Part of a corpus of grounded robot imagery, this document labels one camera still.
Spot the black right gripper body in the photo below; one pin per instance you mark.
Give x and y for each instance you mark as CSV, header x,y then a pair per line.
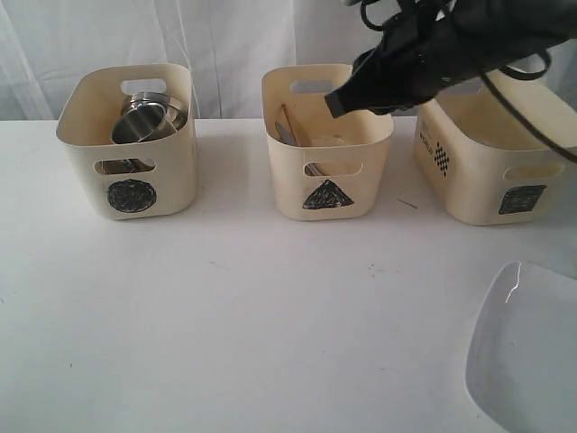
x,y
413,62

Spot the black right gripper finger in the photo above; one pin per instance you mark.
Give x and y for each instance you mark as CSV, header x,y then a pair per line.
x,y
347,99

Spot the wooden chopstick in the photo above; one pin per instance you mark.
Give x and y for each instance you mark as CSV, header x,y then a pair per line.
x,y
290,124

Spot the steel table knife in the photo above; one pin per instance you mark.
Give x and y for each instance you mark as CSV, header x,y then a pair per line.
x,y
286,134

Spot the steel mug with handle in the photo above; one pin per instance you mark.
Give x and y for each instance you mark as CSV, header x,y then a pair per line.
x,y
143,123

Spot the steel mixing bowl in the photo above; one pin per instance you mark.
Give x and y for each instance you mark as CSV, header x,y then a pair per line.
x,y
176,111

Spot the white square plate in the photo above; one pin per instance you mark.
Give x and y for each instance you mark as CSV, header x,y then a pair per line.
x,y
521,362

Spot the steel fork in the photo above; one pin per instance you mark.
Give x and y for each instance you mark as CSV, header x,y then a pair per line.
x,y
313,170

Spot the steel cup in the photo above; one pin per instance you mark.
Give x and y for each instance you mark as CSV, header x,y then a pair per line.
x,y
125,166

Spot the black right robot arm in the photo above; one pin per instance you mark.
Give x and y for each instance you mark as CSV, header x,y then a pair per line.
x,y
494,34

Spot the cream bin with triangle mark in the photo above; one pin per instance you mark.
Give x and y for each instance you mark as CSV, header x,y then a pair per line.
x,y
350,150

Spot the cream bin with square mark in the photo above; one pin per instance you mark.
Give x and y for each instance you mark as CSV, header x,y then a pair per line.
x,y
483,165

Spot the white backdrop curtain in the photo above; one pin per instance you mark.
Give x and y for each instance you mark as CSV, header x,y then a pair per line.
x,y
47,47

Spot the cream bin with circle mark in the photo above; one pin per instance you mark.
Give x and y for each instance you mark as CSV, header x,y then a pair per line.
x,y
85,127

